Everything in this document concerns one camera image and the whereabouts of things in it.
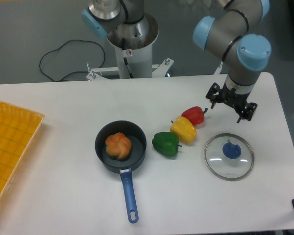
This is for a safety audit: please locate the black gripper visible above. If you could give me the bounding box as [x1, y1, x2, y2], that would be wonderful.
[206, 82, 258, 123]

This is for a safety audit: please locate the glass pot lid blue knob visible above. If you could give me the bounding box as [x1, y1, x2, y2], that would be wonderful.
[204, 133, 255, 182]

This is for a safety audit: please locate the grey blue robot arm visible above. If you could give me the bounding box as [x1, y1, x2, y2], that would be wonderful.
[81, 0, 271, 120]

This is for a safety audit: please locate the red bell pepper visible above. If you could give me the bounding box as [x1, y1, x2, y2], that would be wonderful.
[181, 106, 208, 126]

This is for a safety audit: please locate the yellow bell pepper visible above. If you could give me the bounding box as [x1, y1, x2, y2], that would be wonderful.
[170, 116, 197, 144]

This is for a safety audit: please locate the green bell pepper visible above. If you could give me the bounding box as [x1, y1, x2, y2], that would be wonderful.
[152, 132, 181, 158]

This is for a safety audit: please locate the orange bread roll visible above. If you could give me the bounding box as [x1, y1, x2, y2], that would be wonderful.
[105, 132, 132, 161]

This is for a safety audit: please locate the yellow woven basket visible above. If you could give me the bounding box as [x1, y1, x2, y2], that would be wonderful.
[0, 101, 45, 200]

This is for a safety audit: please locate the dark pot blue handle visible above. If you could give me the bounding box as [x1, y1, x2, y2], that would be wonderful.
[95, 120, 147, 223]

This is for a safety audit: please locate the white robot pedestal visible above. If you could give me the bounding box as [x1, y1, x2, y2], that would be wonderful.
[107, 13, 159, 79]

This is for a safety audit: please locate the white metal base frame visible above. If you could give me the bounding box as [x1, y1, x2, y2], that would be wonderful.
[85, 57, 225, 81]

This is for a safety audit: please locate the black cable on floor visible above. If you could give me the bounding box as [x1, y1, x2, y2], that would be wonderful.
[39, 39, 106, 82]

